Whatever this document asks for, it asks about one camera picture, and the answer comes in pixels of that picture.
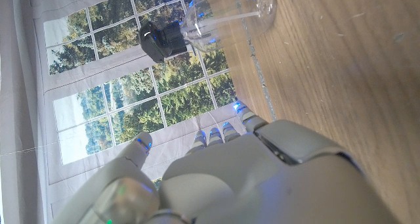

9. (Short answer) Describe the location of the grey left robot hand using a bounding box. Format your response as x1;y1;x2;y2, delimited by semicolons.
49;101;400;224

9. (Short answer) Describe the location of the clear spray bottle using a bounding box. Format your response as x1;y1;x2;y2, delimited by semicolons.
178;0;278;53

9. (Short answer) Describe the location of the printed window backdrop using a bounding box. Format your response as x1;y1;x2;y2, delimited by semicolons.
0;0;273;224

